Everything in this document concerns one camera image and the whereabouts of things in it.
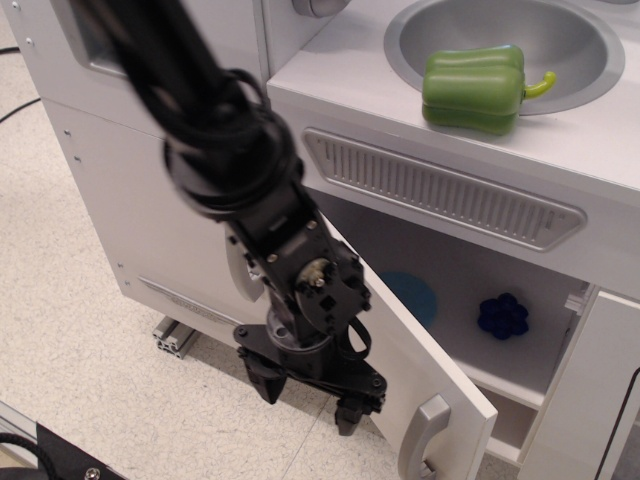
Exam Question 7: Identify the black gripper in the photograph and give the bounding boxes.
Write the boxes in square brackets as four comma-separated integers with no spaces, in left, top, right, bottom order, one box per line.
[233,324,387,436]

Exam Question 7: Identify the white cabinet door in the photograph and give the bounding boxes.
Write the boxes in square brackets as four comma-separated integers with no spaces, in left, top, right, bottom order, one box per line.
[321,199,497,479]

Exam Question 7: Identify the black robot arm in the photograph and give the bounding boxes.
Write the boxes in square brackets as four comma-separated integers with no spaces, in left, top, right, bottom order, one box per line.
[75,1,386,436]

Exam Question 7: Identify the white toy kitchen cabinet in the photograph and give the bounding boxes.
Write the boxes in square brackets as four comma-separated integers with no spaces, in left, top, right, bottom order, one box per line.
[0,0,640,480]

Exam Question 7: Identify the light blue toy plate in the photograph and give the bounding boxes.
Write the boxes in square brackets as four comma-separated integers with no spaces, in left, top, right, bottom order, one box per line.
[380,271,437,329]

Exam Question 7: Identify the blue toy grapes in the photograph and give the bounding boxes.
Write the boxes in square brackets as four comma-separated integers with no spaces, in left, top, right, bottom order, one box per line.
[477,293,529,340]

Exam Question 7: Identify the green toy bell pepper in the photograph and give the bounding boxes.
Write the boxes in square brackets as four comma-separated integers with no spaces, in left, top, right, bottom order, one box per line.
[422,45,557,135]

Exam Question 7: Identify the silver knob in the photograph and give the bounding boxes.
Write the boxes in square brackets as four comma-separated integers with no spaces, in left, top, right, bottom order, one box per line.
[292,0,350,18]

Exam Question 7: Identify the silver toy sink bowl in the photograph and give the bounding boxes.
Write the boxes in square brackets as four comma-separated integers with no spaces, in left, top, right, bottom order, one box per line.
[383,0,626,117]

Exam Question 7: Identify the grey fridge door handle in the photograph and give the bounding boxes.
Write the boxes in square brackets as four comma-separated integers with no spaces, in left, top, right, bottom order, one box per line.
[224,226,264,303]

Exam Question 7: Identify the grey cabinet door handle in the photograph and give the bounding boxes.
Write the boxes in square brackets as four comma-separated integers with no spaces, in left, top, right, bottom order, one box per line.
[398,394,451,480]

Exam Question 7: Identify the aluminium extrusion rail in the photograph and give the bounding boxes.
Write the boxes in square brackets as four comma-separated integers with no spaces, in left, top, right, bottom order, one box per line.
[153,316,200,359]

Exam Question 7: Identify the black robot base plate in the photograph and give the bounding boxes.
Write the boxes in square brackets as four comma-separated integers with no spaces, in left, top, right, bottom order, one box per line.
[0,422,126,480]

